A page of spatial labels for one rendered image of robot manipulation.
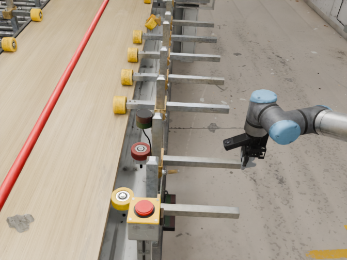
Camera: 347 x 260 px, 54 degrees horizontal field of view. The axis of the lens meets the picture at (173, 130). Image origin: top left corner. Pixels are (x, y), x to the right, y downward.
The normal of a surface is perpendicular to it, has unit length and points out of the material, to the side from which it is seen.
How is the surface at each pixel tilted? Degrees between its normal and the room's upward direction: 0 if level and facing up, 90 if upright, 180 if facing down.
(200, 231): 0
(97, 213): 0
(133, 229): 90
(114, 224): 0
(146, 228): 90
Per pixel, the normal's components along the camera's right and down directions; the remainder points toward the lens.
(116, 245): 0.04, -0.78
